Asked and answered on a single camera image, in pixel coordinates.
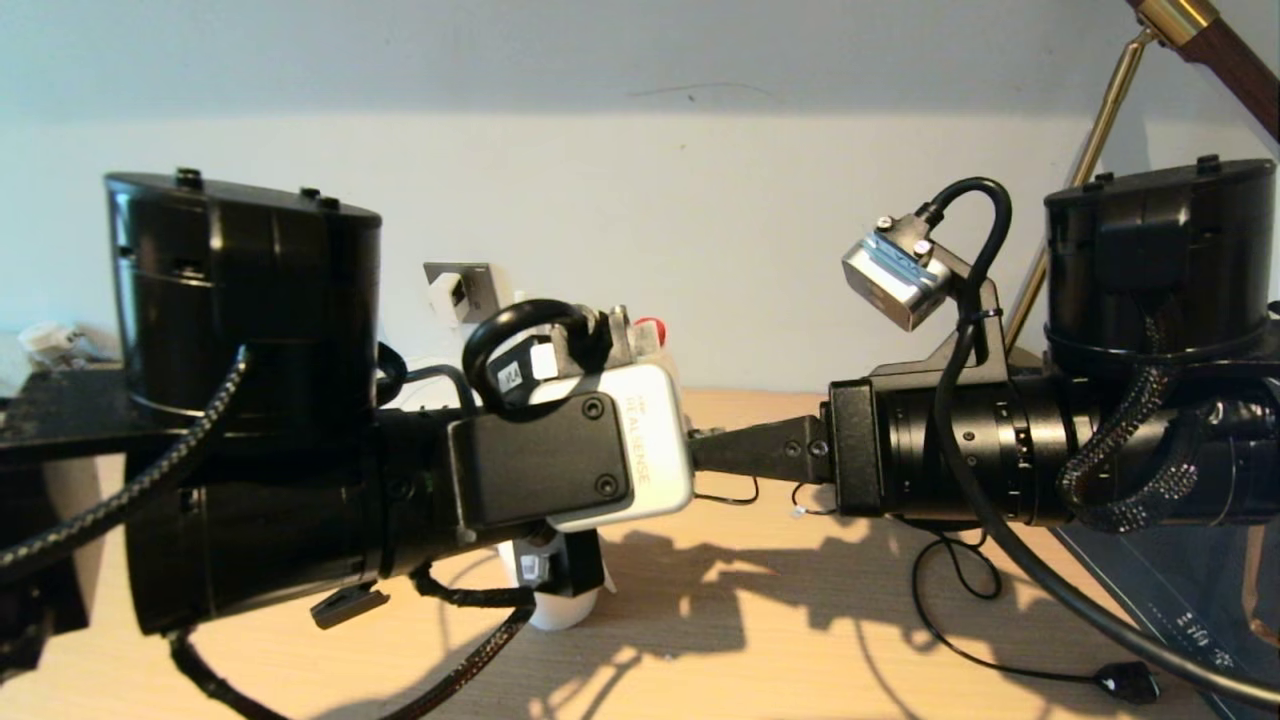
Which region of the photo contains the white power adapter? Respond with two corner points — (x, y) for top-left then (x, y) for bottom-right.
(428, 272), (473, 326)

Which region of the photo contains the white toilet paper roll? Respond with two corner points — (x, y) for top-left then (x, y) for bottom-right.
(497, 538), (619, 631)

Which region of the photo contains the black plastic clip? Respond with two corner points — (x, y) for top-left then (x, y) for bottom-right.
(310, 585), (391, 631)

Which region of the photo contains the dark blue gift bag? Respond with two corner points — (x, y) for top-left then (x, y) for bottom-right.
(1055, 522), (1280, 720)

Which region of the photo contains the brass desk lamp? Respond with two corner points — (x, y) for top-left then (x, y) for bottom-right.
(1005, 0), (1280, 351)

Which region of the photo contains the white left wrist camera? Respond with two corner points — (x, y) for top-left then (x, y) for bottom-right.
(447, 362), (694, 531)

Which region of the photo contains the braided left gripper cable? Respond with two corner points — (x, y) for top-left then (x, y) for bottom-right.
(168, 560), (536, 720)

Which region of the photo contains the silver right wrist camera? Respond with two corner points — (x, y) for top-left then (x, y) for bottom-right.
(842, 215), (953, 333)

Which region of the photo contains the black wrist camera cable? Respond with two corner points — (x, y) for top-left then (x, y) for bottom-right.
(463, 298), (666, 421)

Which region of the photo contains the black right camera cable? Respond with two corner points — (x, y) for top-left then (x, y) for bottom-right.
(920, 178), (1280, 711)

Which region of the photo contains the braided right arm cable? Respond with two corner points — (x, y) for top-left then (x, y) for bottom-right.
(1058, 310), (1216, 533)

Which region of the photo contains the braided arm cable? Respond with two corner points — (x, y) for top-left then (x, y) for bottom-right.
(1058, 310), (1216, 533)
(0, 345), (251, 591)

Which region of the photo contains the grey wall socket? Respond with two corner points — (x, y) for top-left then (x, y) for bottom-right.
(423, 262), (504, 326)

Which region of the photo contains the black lamp power cable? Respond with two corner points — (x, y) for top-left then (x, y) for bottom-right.
(910, 535), (1163, 705)

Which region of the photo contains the braided left arm cable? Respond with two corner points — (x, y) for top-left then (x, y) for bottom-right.
(0, 345), (251, 591)

